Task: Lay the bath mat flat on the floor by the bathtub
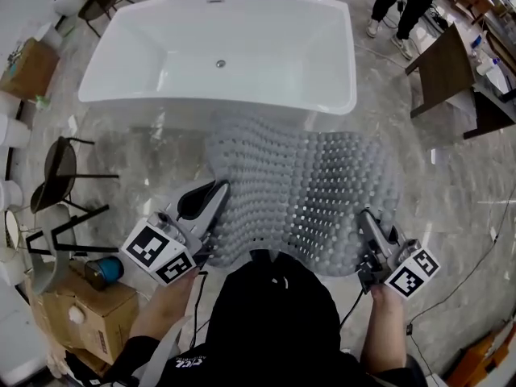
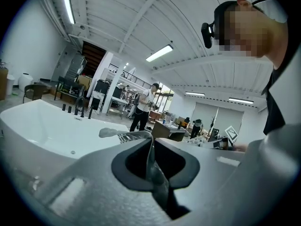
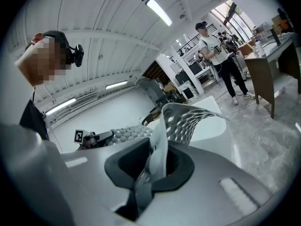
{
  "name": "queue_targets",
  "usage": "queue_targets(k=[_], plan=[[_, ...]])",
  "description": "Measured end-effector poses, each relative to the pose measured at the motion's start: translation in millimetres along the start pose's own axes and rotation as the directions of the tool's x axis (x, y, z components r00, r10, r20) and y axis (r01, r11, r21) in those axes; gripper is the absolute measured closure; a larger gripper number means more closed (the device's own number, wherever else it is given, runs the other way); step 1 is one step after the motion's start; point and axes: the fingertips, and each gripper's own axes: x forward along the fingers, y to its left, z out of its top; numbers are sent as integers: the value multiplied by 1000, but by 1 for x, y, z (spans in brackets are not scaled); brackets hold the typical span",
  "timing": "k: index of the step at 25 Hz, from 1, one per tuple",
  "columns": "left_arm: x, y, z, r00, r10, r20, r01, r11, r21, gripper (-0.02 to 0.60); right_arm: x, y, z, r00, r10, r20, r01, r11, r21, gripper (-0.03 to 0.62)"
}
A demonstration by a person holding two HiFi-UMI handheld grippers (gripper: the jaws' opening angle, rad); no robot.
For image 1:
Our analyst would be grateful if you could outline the small cardboard box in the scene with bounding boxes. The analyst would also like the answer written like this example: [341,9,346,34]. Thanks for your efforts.
[0,37,60,100]

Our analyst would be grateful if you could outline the person's left forearm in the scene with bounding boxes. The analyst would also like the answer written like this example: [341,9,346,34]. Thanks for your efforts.
[128,266,201,342]

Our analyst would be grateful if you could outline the grey shoulder strap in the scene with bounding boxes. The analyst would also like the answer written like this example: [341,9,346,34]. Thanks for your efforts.
[136,314,193,387]

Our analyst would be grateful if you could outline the small white bin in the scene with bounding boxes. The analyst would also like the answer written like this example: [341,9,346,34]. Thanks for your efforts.
[34,22,61,50]

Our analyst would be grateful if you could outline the person's black clothing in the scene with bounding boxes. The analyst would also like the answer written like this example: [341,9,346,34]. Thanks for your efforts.
[104,250,424,387]

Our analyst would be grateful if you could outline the white bathtub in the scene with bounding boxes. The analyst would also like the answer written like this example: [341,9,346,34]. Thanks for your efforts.
[77,0,358,115]

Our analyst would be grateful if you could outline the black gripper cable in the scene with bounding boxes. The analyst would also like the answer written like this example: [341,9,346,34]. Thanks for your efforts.
[338,286,366,331]
[189,271,209,347]

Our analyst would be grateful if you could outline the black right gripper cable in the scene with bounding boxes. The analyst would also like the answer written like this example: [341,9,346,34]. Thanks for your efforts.
[338,286,366,331]

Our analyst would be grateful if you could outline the white rounded bin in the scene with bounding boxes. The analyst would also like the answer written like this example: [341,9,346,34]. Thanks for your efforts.
[0,248,27,285]

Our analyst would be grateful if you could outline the round white side table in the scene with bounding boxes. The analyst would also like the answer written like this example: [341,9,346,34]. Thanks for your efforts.
[3,210,33,252]

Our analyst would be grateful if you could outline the orange brown board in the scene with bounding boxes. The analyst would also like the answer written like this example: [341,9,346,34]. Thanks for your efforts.
[443,320,516,387]

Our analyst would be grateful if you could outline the person's right forearm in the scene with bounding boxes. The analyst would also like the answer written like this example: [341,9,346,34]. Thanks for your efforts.
[360,286,406,377]

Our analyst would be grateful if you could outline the brown wicker chair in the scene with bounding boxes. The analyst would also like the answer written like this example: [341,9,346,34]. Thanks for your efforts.
[78,0,134,38]

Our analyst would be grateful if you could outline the dark brown chair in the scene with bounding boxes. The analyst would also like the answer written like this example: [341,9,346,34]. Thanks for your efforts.
[30,136,120,213]

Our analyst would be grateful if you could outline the white toilet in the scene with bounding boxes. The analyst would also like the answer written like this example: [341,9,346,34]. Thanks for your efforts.
[0,179,23,213]

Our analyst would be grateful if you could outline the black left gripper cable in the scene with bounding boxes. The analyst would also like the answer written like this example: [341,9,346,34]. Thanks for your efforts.
[189,271,209,347]

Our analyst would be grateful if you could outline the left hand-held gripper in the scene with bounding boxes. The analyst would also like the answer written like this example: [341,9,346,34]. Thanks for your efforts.
[119,178,232,287]

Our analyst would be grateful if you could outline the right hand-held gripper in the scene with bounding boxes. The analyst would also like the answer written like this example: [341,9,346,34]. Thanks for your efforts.
[356,208,441,300]

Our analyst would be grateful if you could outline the large cardboard box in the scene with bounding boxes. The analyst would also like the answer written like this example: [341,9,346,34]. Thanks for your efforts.
[30,262,140,366]

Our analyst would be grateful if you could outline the grey bubbled bath mat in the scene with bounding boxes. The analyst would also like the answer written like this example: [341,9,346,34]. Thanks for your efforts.
[205,109,404,277]

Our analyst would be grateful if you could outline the white pedal bin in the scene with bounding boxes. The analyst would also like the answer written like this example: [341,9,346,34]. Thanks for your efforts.
[0,90,32,148]

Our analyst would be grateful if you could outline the brown wooden table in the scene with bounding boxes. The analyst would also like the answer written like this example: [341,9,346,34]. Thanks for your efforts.
[405,22,516,140]

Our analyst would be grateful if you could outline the grey chair black legs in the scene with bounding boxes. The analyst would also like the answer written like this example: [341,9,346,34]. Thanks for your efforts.
[26,203,110,296]

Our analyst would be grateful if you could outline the blue waste bin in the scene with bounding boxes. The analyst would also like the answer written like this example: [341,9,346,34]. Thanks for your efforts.
[84,255,125,292]

